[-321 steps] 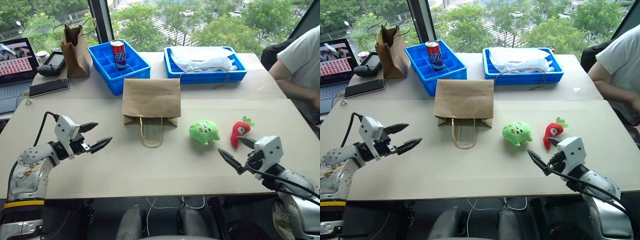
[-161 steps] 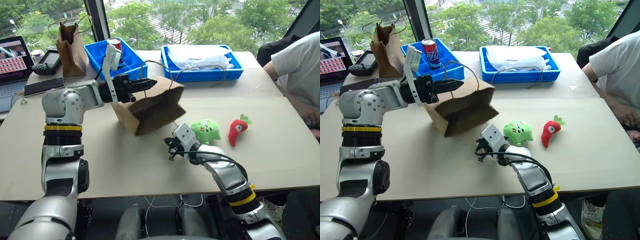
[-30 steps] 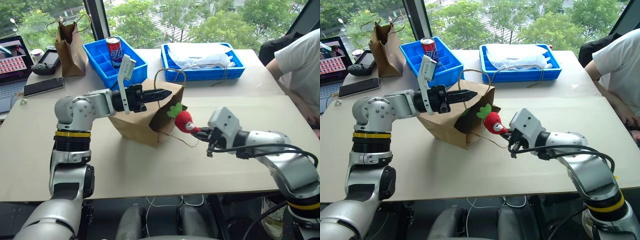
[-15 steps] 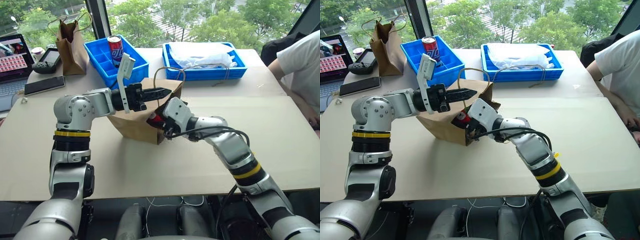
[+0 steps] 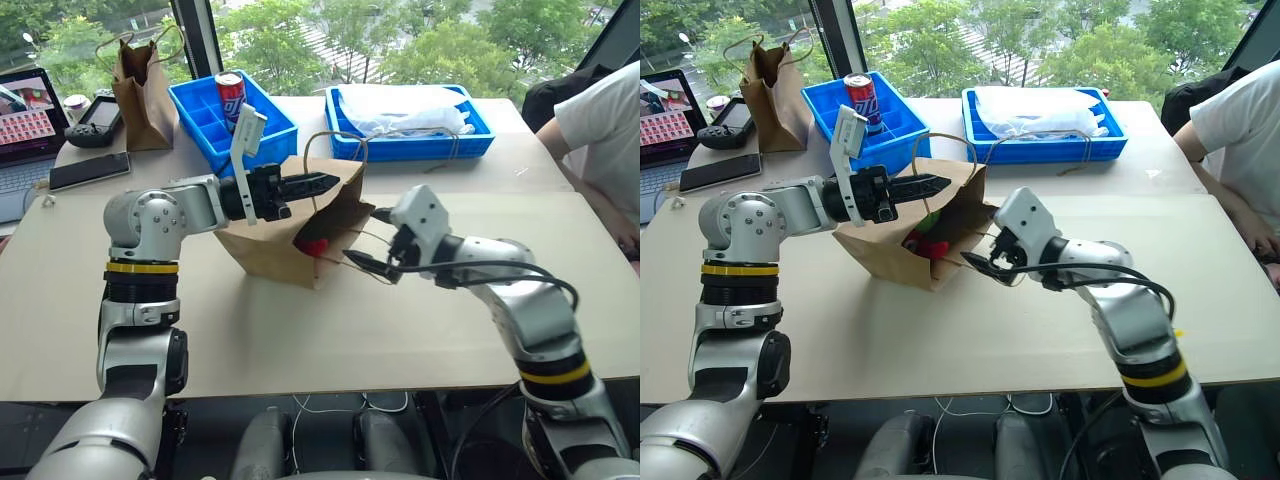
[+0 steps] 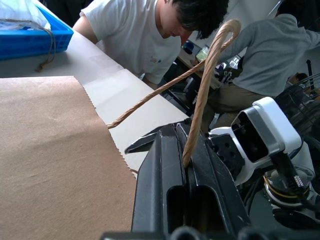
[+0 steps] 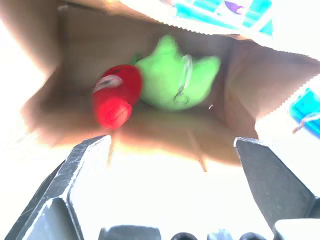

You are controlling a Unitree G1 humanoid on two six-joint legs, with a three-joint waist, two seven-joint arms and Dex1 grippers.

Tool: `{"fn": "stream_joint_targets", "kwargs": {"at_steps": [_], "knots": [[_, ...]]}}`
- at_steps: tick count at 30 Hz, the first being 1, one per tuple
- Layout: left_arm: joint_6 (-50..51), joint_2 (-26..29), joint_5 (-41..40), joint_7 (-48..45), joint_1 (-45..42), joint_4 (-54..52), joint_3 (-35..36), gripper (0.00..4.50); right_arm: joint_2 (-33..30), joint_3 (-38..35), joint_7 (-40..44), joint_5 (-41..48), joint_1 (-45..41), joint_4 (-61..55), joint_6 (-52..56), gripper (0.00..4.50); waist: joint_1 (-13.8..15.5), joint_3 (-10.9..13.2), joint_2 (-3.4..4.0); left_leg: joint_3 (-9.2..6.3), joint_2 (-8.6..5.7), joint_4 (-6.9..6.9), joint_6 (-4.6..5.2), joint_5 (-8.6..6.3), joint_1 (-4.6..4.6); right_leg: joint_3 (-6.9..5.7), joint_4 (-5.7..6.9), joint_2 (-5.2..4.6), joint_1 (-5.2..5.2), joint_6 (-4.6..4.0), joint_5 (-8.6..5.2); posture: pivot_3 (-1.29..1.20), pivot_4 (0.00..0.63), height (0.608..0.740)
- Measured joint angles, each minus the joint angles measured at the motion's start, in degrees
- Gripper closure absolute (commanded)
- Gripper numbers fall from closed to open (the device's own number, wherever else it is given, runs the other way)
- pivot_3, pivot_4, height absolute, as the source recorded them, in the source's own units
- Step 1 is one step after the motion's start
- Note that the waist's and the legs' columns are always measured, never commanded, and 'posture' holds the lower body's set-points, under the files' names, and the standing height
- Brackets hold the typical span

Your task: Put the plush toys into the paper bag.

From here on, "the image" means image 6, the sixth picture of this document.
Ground white plastic bag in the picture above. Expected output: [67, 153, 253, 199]
[0, 0, 52, 31]

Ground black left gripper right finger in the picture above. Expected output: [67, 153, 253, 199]
[175, 119, 252, 234]

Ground brown paper bag with handles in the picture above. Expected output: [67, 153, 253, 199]
[0, 18, 242, 240]

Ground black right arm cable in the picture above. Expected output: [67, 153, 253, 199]
[270, 149, 302, 192]

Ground person in white t-shirt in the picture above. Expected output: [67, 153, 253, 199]
[72, 0, 230, 91]

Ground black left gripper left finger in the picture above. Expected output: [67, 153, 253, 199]
[130, 123, 188, 234]

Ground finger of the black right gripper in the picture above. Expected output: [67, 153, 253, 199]
[124, 131, 161, 155]

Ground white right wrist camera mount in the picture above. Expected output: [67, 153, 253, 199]
[207, 96, 304, 186]

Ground brown twine string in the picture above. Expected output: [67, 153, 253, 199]
[0, 18, 57, 74]

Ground person in gray sweatshirt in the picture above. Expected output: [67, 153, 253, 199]
[199, 0, 320, 135]

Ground blue plastic crate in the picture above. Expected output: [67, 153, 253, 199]
[0, 4, 75, 61]

